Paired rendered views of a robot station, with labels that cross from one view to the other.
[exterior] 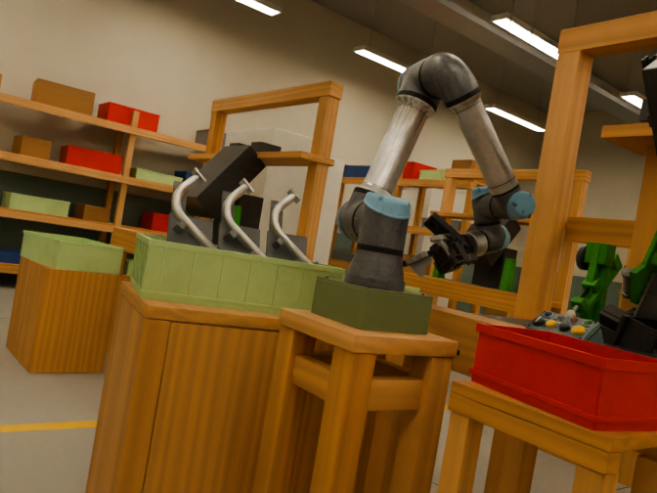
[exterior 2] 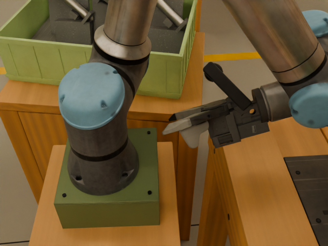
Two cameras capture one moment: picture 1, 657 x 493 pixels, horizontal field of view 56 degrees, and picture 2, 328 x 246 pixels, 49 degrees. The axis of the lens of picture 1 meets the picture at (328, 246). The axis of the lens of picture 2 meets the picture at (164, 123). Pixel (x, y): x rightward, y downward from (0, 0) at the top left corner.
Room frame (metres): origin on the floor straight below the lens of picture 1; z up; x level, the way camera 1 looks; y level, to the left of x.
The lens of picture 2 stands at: (1.17, -0.51, 1.56)
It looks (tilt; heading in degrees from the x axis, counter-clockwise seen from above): 44 degrees down; 32
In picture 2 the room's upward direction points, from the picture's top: straight up
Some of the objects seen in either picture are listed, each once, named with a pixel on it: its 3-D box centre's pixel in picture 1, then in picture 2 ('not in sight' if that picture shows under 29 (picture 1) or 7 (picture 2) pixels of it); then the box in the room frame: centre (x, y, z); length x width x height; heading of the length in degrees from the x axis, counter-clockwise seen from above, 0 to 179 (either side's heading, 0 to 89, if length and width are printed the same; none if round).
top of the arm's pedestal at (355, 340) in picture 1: (366, 332); (109, 197); (1.53, -0.13, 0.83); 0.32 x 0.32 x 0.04; 35
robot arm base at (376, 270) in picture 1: (376, 266); (101, 151); (1.53, -0.13, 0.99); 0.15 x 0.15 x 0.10
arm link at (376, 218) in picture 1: (383, 220); (95, 106); (1.54, -0.12, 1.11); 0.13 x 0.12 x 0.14; 20
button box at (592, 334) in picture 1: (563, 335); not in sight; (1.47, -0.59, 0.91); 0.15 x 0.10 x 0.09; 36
